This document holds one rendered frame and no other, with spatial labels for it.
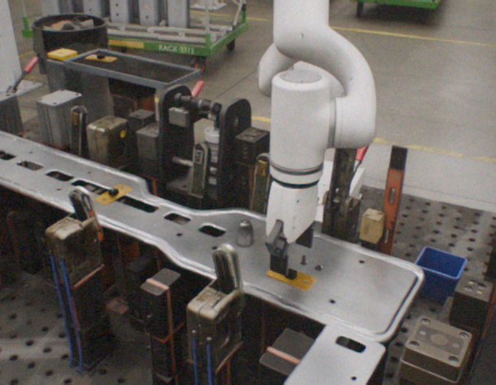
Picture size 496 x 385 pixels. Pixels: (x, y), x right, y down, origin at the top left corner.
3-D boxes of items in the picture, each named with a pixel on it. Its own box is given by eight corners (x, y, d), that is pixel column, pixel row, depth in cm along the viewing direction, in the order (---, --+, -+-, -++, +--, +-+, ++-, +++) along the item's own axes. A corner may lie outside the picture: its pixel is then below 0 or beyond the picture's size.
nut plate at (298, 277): (264, 275, 102) (265, 269, 102) (275, 264, 105) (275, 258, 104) (307, 291, 98) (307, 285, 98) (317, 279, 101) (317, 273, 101)
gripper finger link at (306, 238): (304, 204, 102) (302, 235, 106) (296, 212, 100) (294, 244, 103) (321, 208, 101) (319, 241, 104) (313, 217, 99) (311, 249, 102)
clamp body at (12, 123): (-3, 208, 179) (-31, 99, 161) (26, 193, 188) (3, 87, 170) (17, 216, 175) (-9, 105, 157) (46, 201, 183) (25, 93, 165)
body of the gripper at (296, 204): (290, 151, 96) (287, 209, 102) (259, 176, 89) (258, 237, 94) (331, 163, 93) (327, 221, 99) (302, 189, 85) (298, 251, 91)
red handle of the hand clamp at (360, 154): (325, 198, 112) (355, 134, 118) (327, 204, 114) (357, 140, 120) (345, 204, 110) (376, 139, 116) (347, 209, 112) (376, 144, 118)
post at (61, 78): (67, 192, 188) (44, 60, 166) (84, 183, 194) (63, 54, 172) (83, 198, 185) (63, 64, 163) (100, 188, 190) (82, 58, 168)
